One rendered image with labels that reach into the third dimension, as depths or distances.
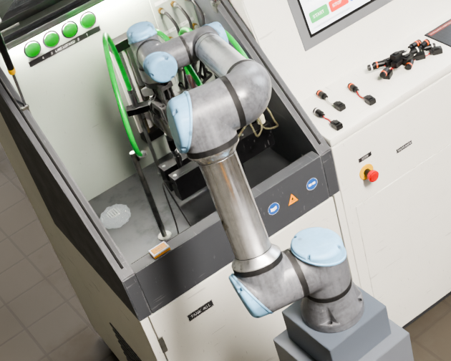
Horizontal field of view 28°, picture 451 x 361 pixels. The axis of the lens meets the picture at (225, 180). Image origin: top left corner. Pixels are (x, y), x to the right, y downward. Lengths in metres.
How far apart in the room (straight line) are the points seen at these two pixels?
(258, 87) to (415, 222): 1.21
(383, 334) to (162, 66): 0.84
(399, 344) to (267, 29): 0.98
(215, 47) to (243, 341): 0.99
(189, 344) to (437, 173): 0.96
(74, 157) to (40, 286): 1.27
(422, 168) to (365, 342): 0.84
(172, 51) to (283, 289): 0.65
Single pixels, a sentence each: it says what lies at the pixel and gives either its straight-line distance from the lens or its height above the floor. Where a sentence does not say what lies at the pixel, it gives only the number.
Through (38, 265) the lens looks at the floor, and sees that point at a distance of 4.05.
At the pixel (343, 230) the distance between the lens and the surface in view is 2.74.
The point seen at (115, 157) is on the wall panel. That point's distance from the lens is 2.83.
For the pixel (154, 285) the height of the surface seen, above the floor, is 0.88.
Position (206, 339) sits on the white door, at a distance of 2.63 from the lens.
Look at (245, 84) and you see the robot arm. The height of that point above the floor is 1.51.
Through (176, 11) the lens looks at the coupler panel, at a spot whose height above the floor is 1.27.
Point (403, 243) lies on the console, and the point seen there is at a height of 0.44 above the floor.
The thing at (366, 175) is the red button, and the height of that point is 0.80.
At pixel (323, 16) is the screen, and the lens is 2.72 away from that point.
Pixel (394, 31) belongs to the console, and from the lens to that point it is 2.88.
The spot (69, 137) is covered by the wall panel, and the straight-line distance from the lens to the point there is 2.73.
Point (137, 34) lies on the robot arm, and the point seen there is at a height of 1.46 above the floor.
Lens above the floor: 2.50
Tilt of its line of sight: 38 degrees down
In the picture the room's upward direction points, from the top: 17 degrees counter-clockwise
